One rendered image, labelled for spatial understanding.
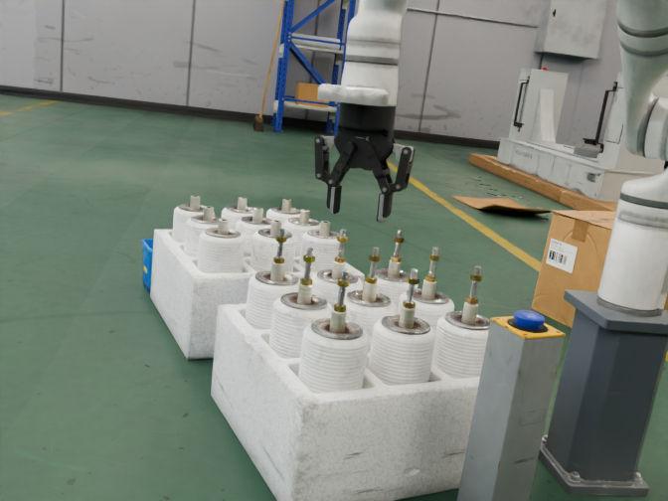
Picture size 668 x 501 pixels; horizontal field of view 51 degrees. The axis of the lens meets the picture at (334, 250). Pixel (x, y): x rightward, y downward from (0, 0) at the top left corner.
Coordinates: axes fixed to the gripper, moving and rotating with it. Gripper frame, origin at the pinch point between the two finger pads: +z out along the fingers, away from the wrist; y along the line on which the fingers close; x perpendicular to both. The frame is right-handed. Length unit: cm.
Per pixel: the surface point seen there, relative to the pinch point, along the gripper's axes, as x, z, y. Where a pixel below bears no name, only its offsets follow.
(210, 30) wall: -529, -40, 352
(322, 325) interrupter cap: 0.9, 17.9, 3.5
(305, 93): -533, 11, 247
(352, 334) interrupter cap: 1.5, 18.0, -1.3
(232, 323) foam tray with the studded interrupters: -8.8, 25.1, 23.8
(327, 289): -19.2, 19.4, 11.0
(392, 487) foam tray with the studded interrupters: -0.1, 41.1, -9.2
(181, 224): -47, 20, 60
